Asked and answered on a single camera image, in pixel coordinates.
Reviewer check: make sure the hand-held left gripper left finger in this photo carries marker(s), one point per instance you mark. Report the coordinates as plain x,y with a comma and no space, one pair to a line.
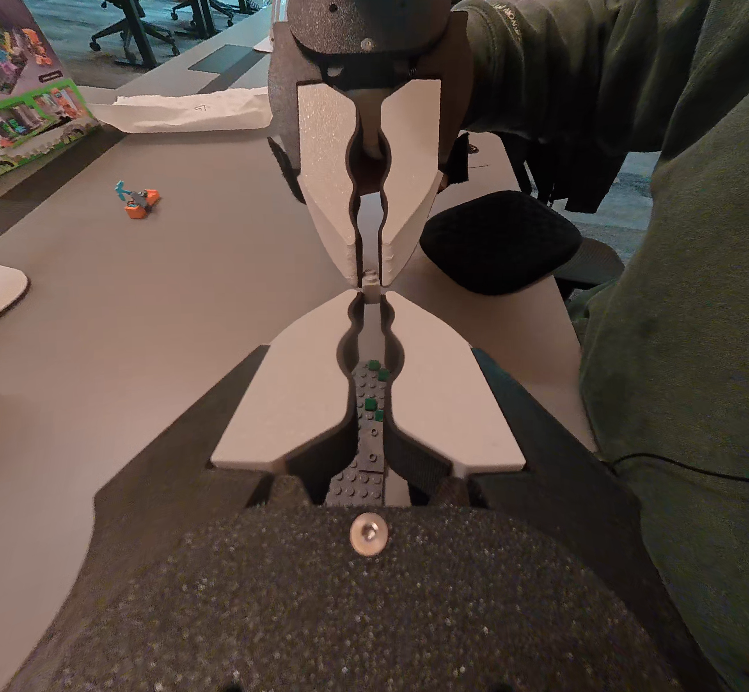
281,405

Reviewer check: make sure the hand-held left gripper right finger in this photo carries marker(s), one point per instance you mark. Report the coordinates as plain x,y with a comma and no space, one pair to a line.
450,405

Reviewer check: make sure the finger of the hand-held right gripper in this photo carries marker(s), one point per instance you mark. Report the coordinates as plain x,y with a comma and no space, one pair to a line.
415,165
322,165

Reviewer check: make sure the grey green toy brick build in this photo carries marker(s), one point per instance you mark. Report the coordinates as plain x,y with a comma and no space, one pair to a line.
368,440

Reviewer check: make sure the small light grey toy brick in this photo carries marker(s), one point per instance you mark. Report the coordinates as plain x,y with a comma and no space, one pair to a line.
370,285

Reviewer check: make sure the person's right forearm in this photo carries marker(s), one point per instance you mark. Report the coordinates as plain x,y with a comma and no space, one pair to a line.
544,59

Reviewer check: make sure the grey desk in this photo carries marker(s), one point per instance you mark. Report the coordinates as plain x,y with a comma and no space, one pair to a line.
175,294

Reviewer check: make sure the person's right hand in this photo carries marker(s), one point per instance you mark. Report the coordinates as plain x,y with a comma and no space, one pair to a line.
370,130

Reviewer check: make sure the black mesh chair armrest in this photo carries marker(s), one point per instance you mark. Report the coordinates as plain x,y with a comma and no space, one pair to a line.
497,241

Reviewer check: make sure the white crumpled paper bag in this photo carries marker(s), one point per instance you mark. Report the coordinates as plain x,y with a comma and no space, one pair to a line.
175,112

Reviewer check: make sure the orange teal toy figure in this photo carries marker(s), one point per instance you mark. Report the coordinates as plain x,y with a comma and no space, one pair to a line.
137,209

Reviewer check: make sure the person's green sweatshirt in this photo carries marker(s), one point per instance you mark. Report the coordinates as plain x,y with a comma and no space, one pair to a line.
673,352

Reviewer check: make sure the green toy set box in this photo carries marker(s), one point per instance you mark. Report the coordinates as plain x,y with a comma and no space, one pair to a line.
41,118

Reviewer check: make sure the white monitor stand base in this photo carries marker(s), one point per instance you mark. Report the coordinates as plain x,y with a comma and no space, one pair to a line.
11,288

